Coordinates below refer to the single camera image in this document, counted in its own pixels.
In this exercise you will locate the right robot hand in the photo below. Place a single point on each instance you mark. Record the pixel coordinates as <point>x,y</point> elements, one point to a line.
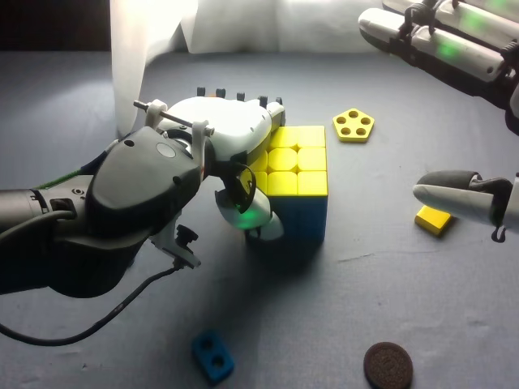
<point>454,44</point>

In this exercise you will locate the grey table cloth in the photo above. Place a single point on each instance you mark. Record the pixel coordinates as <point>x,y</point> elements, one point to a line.
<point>324,291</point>

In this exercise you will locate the dark chocolate sandwich cookie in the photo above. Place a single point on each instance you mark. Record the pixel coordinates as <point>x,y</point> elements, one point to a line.
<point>387,366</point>

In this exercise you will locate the yellow rectangular block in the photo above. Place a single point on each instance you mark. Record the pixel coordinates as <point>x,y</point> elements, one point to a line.
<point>431,221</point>

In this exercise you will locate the white sheet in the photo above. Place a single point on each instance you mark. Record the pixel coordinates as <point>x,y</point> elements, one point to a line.
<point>243,24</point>

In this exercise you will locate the colourful puzzle cube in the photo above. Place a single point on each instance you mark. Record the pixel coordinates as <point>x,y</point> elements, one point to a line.
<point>300,162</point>

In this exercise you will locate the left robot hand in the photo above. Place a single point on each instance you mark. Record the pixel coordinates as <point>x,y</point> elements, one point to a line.
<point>227,117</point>

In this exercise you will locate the blue two-hole block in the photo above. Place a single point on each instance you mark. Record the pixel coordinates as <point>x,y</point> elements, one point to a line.
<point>211,366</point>

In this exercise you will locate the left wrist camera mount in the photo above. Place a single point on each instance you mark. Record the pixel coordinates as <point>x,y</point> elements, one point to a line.
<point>184,247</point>

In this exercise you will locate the yellow pentagon block with holes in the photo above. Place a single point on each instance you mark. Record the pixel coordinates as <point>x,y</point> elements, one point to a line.
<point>352,126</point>

